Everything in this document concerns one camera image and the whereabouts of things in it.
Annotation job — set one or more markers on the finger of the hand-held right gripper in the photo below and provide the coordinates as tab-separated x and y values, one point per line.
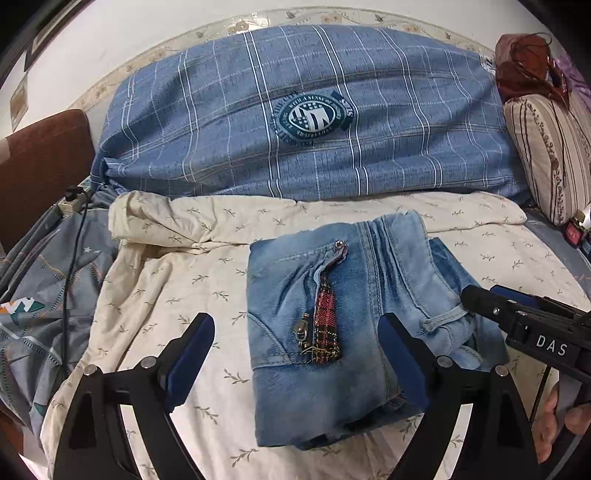
485	304
512	294

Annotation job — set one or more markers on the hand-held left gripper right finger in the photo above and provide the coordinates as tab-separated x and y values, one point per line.
406	364

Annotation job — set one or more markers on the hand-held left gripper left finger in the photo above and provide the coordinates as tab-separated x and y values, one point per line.
184	364

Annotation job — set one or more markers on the blue denim pants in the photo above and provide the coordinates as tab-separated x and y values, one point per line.
295	286

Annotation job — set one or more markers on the person's right hand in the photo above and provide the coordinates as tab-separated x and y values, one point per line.
549	424

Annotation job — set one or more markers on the small red box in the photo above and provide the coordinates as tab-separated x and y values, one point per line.
576	233

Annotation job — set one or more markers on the cream leaf-print blanket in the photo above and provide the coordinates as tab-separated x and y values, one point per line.
184	258

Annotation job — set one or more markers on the striped beige pillow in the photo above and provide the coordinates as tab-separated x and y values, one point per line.
549	152

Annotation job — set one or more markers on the beige power strip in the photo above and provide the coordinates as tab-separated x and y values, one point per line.
57	210

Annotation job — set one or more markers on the purple patterned cloth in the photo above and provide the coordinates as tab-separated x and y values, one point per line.
575	83

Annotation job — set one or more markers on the dark red cloth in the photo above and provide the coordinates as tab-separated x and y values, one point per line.
517	69

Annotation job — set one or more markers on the blue plaid pillow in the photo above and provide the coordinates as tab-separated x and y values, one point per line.
221	138

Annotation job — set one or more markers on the brown headboard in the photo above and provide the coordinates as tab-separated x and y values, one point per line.
41	170

